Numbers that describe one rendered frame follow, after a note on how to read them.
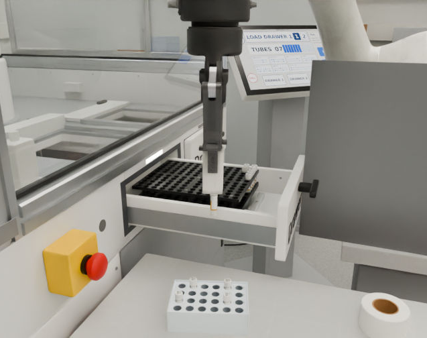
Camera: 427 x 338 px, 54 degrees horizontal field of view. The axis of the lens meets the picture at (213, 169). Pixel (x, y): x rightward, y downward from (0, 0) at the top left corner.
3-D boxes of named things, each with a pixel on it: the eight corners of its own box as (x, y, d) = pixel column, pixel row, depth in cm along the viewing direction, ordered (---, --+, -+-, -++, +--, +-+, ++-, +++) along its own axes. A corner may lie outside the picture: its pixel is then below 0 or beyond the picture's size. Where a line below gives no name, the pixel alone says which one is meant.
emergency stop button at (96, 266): (111, 271, 63) (109, 248, 61) (96, 287, 59) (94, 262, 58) (94, 268, 64) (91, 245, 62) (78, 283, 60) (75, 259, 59)
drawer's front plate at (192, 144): (223, 150, 135) (223, 117, 131) (191, 181, 109) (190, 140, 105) (218, 150, 135) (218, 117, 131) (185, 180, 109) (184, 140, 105)
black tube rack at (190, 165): (258, 196, 95) (259, 169, 93) (238, 231, 79) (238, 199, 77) (168, 184, 101) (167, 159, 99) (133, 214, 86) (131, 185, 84)
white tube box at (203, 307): (247, 300, 71) (247, 281, 70) (248, 334, 63) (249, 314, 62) (175, 298, 72) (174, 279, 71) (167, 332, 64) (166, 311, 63)
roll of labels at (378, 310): (401, 350, 61) (406, 328, 59) (352, 332, 64) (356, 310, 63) (409, 322, 66) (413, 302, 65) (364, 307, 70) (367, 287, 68)
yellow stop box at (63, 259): (104, 272, 65) (100, 231, 63) (77, 300, 59) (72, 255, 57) (77, 267, 67) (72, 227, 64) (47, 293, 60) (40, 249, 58)
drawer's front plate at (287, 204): (303, 198, 98) (307, 154, 94) (284, 263, 72) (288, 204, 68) (296, 198, 98) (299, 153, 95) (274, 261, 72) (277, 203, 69)
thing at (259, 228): (295, 194, 96) (297, 170, 94) (276, 249, 73) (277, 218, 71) (140, 176, 108) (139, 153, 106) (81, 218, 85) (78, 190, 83)
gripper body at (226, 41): (190, 24, 60) (190, 89, 63) (183, 24, 52) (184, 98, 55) (242, 25, 59) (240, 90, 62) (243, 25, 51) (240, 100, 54)
